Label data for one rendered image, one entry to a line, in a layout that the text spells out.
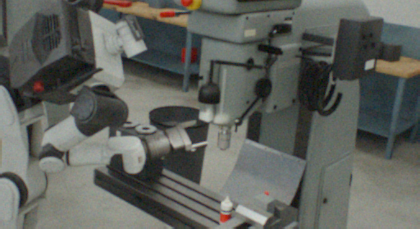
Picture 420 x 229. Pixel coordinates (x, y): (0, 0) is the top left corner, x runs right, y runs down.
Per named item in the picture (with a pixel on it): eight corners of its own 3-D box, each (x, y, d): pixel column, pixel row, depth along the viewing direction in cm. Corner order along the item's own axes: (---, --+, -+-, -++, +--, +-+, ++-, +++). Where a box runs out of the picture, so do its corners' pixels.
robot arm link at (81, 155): (102, 172, 182) (44, 174, 181) (105, 148, 189) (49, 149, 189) (97, 153, 174) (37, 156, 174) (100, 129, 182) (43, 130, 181)
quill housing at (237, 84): (232, 135, 183) (242, 43, 174) (189, 118, 195) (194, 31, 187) (264, 122, 197) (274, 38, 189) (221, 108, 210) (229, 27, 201)
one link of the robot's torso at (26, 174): (-10, 209, 194) (-23, 84, 183) (22, 190, 211) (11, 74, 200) (25, 216, 190) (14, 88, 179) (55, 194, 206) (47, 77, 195)
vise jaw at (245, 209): (262, 231, 182) (263, 220, 181) (234, 216, 189) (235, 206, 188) (272, 224, 186) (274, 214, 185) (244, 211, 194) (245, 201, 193)
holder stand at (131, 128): (145, 180, 226) (148, 135, 221) (107, 165, 237) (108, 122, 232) (162, 171, 236) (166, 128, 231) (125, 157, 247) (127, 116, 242)
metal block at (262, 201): (265, 218, 188) (267, 203, 186) (252, 212, 191) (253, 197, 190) (273, 213, 192) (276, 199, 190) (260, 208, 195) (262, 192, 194)
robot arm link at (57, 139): (24, 161, 173) (70, 132, 163) (32, 130, 182) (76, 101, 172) (52, 176, 180) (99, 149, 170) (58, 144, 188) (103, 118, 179)
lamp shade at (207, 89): (195, 103, 168) (197, 84, 166) (199, 96, 175) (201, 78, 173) (217, 105, 167) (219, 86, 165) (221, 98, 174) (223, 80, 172)
